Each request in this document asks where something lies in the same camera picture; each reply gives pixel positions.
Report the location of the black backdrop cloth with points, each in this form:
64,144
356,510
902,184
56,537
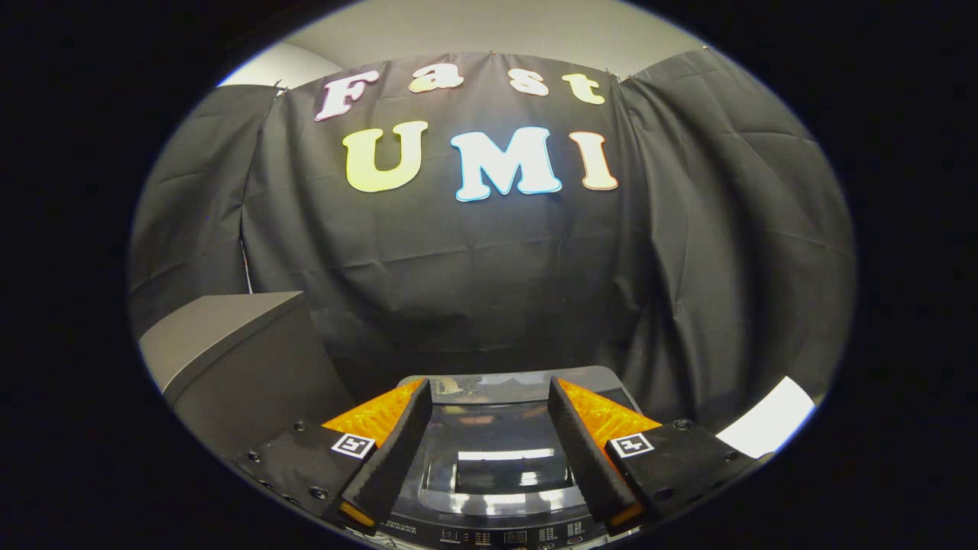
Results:
474,283

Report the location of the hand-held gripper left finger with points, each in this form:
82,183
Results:
390,458

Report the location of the grey box stand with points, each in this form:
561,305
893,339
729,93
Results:
221,328

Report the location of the white flat sheet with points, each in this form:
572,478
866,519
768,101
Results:
768,418

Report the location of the dark grey washing machine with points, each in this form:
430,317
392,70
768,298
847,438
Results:
497,535

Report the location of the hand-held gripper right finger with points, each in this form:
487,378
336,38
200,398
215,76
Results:
584,458

